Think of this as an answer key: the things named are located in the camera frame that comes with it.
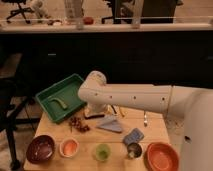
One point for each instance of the green plastic cup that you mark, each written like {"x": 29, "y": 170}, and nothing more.
{"x": 102, "y": 152}

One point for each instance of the grey blue folded cloth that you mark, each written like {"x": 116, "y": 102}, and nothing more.
{"x": 110, "y": 123}

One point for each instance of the yellow banana toy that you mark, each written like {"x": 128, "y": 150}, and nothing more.
{"x": 121, "y": 112}

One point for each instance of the small orange white bowl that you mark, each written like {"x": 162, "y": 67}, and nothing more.
{"x": 69, "y": 147}

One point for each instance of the small metal cup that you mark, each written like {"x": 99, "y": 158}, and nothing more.
{"x": 134, "y": 150}

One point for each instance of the green plastic tray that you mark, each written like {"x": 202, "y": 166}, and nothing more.
{"x": 66, "y": 90}

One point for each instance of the dark purple bowl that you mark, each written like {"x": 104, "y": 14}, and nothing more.
{"x": 41, "y": 149}

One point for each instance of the red object on ledge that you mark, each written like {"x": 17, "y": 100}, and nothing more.
{"x": 88, "y": 20}

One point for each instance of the silver fork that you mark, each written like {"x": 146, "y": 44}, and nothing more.
{"x": 145, "y": 119}

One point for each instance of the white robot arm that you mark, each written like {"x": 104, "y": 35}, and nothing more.
{"x": 195, "y": 105}

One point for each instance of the black chair background left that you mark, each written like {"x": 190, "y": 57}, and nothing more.
{"x": 19, "y": 10}

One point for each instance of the green curved vegetable toy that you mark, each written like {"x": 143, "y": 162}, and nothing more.
{"x": 63, "y": 105}

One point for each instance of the blue sponge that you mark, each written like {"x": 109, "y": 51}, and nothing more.
{"x": 134, "y": 136}

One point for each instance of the dark red grape bunch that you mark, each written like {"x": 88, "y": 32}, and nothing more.
{"x": 76, "y": 122}

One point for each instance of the red orange bowl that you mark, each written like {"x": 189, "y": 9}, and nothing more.
{"x": 162, "y": 157}

